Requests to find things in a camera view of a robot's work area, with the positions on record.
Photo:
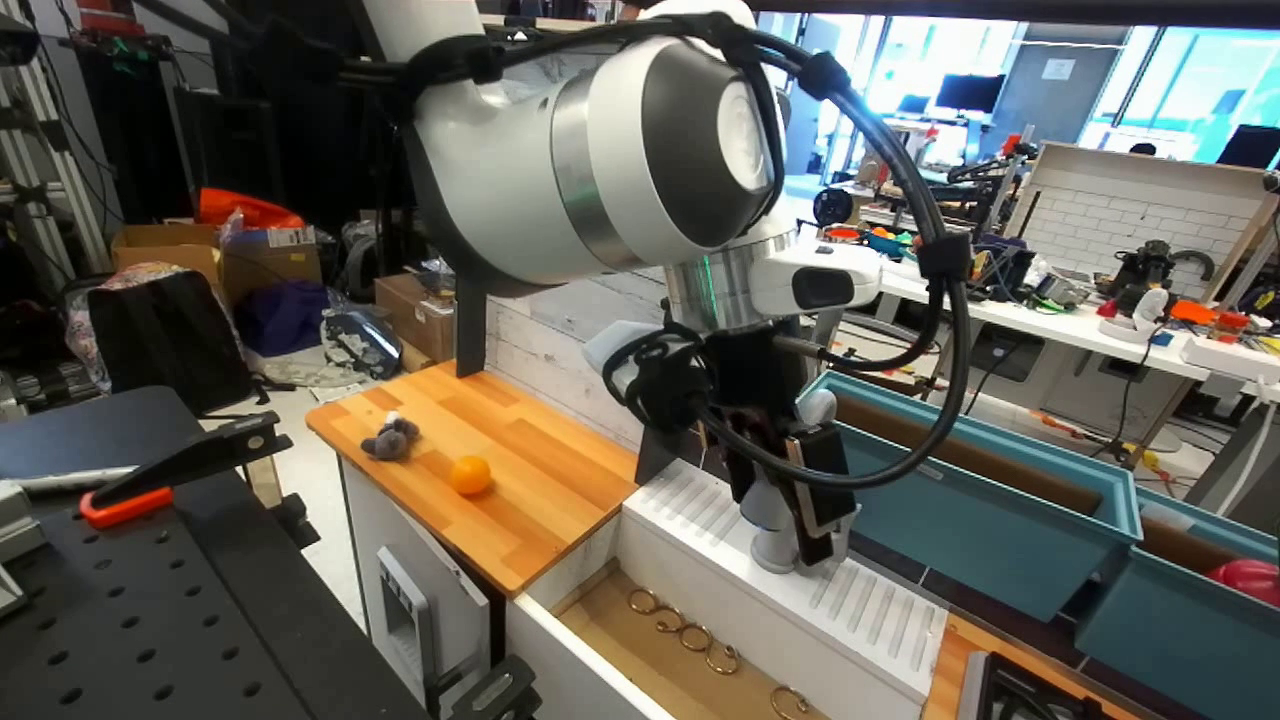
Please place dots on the orange ball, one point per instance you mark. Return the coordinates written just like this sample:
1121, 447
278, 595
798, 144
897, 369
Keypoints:
470, 476

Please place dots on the blue cloth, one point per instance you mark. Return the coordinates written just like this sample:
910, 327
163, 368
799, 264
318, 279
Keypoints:
282, 318

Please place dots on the white brick panel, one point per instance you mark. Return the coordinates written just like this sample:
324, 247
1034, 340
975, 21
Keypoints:
1100, 205

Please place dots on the clear plastic bag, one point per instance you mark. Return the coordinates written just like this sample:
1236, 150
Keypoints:
360, 342

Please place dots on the orange bag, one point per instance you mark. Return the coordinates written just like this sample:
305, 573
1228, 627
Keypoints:
245, 208

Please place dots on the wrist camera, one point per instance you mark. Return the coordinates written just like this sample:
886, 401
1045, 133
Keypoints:
622, 352

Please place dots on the cardboard box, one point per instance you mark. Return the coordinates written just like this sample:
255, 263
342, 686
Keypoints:
415, 318

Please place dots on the black stove burner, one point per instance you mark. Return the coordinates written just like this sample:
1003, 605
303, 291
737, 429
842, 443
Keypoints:
1010, 690

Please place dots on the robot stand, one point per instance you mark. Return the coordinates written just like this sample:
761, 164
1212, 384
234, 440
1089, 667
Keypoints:
150, 620

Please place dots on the aluminium frame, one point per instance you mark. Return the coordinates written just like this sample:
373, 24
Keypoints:
40, 160

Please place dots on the stack of cardboard boxes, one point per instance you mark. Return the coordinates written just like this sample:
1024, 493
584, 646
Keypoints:
170, 250

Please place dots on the white toy kitchen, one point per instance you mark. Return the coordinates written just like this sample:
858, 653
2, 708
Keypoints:
540, 480

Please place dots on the grey plush toy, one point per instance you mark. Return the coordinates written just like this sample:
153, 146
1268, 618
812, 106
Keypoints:
392, 440

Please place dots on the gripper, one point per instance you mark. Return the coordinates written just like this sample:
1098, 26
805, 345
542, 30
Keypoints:
745, 370

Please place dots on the monitor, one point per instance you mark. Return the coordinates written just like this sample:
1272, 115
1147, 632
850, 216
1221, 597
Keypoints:
970, 92
1252, 147

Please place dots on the white cabinet door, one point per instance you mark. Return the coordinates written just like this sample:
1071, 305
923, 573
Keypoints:
455, 610

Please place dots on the black chair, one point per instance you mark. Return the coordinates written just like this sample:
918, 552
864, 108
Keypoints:
170, 340

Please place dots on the white desk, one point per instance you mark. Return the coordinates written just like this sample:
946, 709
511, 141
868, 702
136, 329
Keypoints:
1050, 325

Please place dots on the grey box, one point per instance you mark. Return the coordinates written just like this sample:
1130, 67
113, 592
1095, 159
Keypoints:
15, 530

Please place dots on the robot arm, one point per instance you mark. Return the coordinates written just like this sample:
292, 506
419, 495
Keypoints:
520, 170

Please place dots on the teal bin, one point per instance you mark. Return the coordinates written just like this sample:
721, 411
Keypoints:
1170, 630
960, 520

